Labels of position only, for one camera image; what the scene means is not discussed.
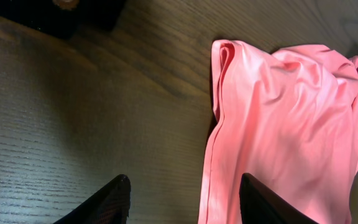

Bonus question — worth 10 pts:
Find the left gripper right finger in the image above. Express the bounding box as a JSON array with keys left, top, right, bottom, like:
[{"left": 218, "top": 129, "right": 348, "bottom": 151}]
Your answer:
[{"left": 239, "top": 173, "right": 317, "bottom": 224}]

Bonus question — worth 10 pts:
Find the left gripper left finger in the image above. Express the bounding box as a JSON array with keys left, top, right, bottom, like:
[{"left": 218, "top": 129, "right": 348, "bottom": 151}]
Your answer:
[{"left": 54, "top": 174, "right": 131, "bottom": 224}]

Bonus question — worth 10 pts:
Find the pink t-shirt with brown print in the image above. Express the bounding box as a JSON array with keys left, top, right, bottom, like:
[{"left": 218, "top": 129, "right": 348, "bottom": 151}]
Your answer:
[{"left": 198, "top": 40, "right": 358, "bottom": 223}]

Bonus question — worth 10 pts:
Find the black folded garment under white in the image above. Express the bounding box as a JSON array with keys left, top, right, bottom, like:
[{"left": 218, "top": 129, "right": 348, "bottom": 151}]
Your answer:
[{"left": 0, "top": 0, "right": 126, "bottom": 39}]

